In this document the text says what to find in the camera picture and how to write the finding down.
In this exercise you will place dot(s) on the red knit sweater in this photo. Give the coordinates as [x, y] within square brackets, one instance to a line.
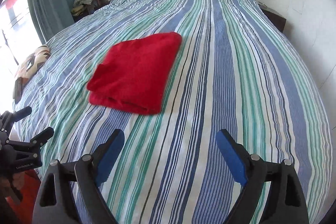
[133, 75]

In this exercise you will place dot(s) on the dark wooden nightstand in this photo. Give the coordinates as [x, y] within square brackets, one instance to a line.
[278, 20]

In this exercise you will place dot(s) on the black smartphone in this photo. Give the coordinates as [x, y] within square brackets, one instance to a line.
[18, 89]

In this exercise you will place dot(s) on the patterned beige pillow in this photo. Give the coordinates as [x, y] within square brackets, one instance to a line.
[32, 64]

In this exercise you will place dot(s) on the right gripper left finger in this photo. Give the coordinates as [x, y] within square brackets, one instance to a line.
[55, 202]

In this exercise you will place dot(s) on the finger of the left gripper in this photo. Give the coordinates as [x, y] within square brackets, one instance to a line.
[21, 114]
[42, 138]

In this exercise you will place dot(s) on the striped blue green bedspread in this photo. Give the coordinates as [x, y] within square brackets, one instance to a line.
[234, 70]

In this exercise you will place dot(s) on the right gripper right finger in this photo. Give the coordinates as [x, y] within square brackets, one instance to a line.
[285, 202]

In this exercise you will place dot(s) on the white wardrobe doors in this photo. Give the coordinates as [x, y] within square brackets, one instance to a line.
[312, 33]

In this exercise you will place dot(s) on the orange fluffy garment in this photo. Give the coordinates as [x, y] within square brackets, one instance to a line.
[24, 210]

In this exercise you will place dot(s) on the person's left hand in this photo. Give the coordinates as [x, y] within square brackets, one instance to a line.
[18, 181]

